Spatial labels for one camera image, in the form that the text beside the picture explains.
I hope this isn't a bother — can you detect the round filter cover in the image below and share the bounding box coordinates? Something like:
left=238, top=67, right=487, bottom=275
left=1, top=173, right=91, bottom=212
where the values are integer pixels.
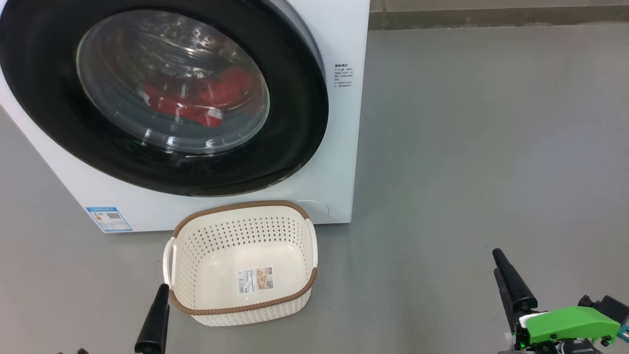
left=294, top=199, right=330, bottom=224

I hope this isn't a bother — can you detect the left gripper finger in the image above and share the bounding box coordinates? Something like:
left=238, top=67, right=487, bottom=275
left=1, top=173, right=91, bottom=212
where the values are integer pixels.
left=135, top=284, right=170, bottom=354

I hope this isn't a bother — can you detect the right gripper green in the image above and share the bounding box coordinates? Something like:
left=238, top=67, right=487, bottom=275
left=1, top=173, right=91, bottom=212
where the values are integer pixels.
left=493, top=248, right=622, bottom=354

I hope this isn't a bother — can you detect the blue energy label sticker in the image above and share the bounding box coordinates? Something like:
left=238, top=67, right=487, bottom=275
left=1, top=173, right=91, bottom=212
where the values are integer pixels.
left=86, top=206, right=133, bottom=233

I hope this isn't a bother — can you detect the black round washer door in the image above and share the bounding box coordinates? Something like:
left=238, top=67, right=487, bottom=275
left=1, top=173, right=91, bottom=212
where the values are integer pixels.
left=0, top=0, right=329, bottom=197

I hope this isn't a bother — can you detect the white printed product label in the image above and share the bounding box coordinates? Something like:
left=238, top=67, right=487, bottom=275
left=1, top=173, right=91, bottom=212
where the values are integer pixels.
left=238, top=267, right=274, bottom=295

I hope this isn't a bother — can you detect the red and white garment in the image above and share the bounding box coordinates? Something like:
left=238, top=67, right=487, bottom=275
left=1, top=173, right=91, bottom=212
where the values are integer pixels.
left=143, top=66, right=256, bottom=128

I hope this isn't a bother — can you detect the cream basket with brown rim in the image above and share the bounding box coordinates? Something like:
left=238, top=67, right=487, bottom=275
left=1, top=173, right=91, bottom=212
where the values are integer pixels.
left=163, top=200, right=318, bottom=327

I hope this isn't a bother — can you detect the stainless steel washing machine drum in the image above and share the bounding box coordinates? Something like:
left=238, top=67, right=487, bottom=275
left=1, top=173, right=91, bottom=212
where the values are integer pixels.
left=76, top=10, right=270, bottom=155

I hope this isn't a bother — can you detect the white front-load washing machine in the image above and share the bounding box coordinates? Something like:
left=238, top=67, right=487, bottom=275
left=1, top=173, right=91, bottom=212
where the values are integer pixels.
left=0, top=0, right=370, bottom=234

